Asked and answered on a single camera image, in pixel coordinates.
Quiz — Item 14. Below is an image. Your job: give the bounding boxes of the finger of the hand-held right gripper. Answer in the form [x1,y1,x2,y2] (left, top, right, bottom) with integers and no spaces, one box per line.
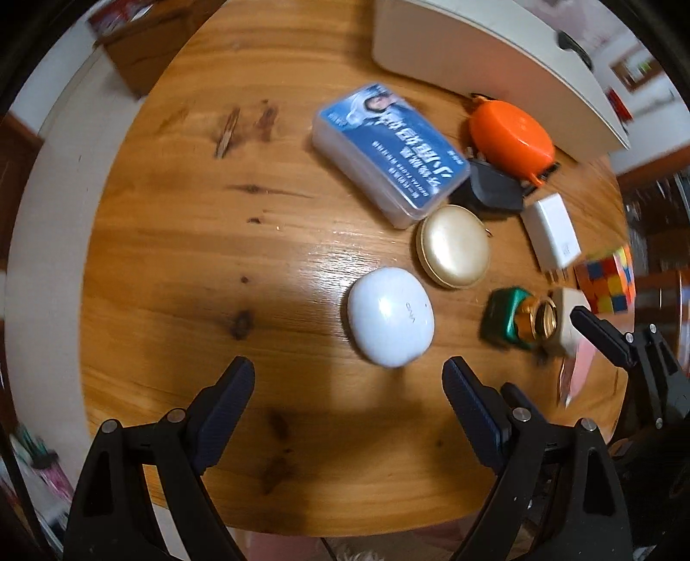
[570,306,690,432]

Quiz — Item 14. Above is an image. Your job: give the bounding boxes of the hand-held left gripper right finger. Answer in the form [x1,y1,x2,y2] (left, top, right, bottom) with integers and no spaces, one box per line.
[442,356,634,561]

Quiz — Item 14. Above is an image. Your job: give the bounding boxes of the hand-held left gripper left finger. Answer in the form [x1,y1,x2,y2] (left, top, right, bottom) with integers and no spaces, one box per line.
[63,355,255,561]

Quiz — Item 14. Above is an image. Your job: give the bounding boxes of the beige small box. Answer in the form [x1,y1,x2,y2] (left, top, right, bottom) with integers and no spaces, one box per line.
[544,287,594,359]

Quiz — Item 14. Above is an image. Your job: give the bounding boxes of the pink correction tape dispenser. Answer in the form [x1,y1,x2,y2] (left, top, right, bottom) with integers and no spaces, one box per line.
[557,331,602,408]

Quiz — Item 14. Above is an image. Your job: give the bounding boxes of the colourful puzzle cube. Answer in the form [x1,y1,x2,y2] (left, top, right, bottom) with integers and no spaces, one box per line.
[572,244,638,315]

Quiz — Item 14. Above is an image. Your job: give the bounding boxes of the green bottle with gold cap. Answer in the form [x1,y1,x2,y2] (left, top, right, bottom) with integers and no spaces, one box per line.
[481,287,561,351]

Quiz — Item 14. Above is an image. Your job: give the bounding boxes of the white wall charger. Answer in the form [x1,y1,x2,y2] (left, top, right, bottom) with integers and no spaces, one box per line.
[520,194,584,284]

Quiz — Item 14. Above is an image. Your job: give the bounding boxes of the white earbuds case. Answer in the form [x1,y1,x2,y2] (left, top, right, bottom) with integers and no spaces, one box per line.
[346,267,432,369]

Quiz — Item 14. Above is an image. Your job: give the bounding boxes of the gold round compact case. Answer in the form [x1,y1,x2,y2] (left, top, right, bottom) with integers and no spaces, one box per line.
[415,205,494,289]

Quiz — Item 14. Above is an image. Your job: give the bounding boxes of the blue label plastic card box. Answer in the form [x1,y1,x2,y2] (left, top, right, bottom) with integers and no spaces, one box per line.
[311,82,471,232]

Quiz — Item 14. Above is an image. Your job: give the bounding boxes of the white plastic tray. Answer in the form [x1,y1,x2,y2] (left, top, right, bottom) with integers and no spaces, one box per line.
[371,0,631,163]

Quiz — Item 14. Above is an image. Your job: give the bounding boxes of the black plug adapter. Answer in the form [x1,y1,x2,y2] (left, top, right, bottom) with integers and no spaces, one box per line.
[468,156,526,214]

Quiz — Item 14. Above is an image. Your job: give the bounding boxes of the colourful printed papers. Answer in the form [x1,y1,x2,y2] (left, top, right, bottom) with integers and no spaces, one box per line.
[11,421,76,540]

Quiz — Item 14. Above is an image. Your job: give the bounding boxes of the orange round tape measure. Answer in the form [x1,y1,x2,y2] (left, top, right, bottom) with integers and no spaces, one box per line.
[467,93,561,187]

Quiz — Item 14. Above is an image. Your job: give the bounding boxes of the brown wooden door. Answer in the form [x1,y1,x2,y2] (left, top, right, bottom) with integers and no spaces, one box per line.
[0,110,47,260]

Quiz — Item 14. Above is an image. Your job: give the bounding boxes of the small wooden cabinet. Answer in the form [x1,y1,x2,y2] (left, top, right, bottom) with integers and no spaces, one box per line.
[89,0,227,98]

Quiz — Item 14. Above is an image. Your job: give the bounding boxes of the red tin box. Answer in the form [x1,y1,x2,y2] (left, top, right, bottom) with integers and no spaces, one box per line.
[89,0,157,28]

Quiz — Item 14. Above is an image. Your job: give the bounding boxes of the wooden framed wall niche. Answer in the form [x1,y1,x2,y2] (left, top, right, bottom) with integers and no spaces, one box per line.
[609,43,674,92]

